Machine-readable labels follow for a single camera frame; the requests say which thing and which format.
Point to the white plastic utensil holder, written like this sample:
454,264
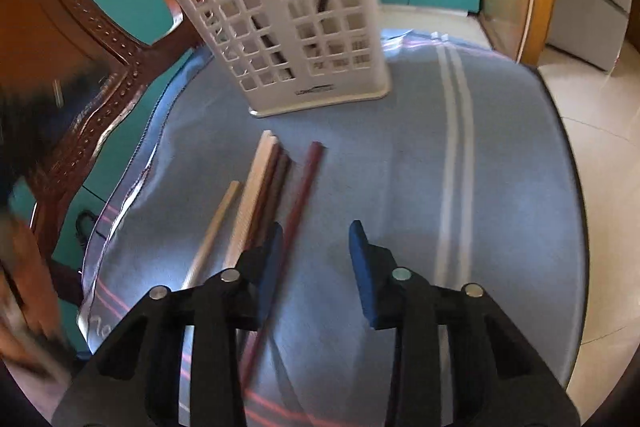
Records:
340,82

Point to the person's left forearm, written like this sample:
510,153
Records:
25,307

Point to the red-brown chopstick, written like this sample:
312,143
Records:
307,177

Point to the brown wooden chair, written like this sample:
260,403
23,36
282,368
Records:
75,32

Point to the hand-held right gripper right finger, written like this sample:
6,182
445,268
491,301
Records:
362,277

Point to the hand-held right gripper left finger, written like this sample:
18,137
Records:
276,267

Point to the blue striped tablecloth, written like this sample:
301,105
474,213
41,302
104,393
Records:
400,187

